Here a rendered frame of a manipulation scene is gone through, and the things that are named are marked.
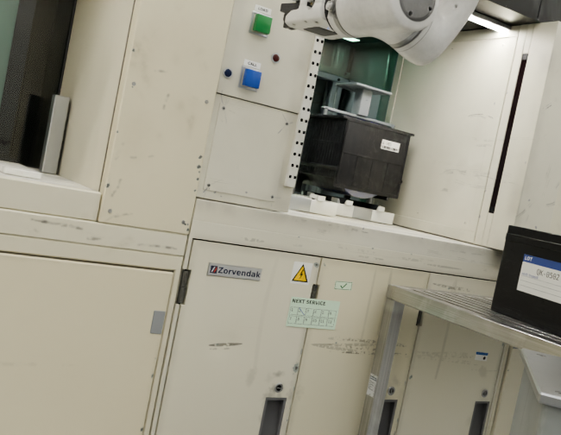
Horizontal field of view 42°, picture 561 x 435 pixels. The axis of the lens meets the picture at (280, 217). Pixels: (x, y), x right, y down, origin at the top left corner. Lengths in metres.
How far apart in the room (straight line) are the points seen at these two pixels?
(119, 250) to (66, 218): 0.11
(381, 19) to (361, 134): 0.89
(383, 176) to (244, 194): 0.64
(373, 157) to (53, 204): 0.93
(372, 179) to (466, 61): 0.38
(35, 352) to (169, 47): 0.56
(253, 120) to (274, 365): 0.48
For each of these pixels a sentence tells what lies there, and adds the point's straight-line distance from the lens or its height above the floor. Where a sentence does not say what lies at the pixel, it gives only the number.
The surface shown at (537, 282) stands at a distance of 1.42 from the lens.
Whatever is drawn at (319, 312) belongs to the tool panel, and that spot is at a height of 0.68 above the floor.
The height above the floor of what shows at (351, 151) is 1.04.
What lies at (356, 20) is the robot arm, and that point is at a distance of 1.06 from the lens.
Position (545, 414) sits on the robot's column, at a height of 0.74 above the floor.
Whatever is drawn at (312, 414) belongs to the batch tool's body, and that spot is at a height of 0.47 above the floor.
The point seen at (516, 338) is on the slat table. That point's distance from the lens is 1.32.
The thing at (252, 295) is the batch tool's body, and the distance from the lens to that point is 1.41.
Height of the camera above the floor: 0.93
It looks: 3 degrees down
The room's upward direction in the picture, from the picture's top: 11 degrees clockwise
